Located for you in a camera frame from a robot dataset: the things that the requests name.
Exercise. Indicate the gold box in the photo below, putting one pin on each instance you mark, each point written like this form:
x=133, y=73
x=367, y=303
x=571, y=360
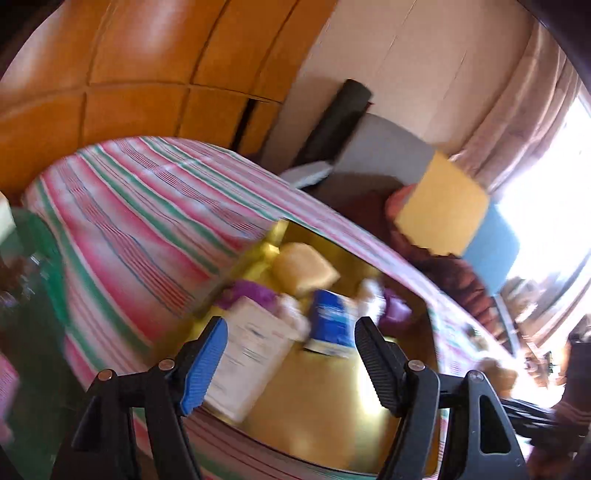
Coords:
x=323, y=406

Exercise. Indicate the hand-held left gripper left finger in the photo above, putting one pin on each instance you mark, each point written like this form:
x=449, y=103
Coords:
x=203, y=364

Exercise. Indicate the black rolled mat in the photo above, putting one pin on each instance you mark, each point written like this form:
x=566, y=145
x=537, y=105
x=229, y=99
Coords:
x=341, y=110

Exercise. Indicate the maroon padded jacket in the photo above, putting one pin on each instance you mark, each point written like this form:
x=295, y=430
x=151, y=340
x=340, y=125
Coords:
x=457, y=277

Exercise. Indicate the wooden wardrobe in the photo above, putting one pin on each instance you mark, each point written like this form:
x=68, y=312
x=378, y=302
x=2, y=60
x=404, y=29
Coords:
x=138, y=69

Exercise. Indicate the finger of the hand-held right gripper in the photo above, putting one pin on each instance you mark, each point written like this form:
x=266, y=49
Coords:
x=526, y=417

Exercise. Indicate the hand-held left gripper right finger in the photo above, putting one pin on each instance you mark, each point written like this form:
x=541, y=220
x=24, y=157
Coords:
x=381, y=364

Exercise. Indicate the striped tablecloth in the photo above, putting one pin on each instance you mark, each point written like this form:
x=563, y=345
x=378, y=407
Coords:
x=138, y=207

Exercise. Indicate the beige curtain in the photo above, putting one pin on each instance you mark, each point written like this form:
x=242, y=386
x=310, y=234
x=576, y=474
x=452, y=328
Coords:
x=521, y=115

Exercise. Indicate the blue packet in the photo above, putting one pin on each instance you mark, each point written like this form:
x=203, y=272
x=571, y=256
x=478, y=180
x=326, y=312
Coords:
x=330, y=323

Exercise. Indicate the purple snack packet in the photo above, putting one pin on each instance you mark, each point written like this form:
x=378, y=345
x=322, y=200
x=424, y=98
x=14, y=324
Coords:
x=395, y=311
x=249, y=293

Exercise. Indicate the yellow sponge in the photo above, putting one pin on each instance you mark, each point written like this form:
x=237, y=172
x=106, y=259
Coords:
x=300, y=270

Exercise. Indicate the beige cardboard box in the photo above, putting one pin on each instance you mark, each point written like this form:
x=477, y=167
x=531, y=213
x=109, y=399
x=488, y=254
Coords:
x=249, y=350

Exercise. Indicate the pink cloth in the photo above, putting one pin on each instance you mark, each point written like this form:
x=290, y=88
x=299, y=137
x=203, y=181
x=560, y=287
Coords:
x=8, y=397

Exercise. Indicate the grey yellow blue chair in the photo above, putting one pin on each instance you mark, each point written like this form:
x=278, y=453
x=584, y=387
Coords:
x=438, y=212

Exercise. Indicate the green cloth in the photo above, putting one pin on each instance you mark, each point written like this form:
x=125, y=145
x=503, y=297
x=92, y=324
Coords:
x=41, y=286

